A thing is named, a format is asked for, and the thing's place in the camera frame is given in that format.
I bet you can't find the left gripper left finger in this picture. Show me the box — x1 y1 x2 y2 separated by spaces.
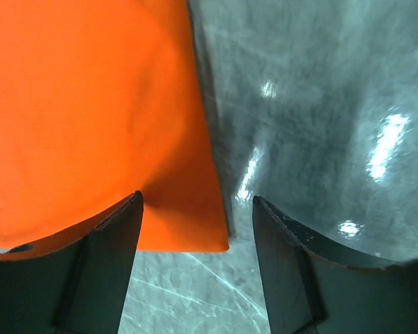
0 192 144 333

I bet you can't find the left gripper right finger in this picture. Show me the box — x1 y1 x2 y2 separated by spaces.
252 196 418 333

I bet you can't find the orange t shirt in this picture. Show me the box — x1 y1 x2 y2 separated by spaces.
0 1 229 252

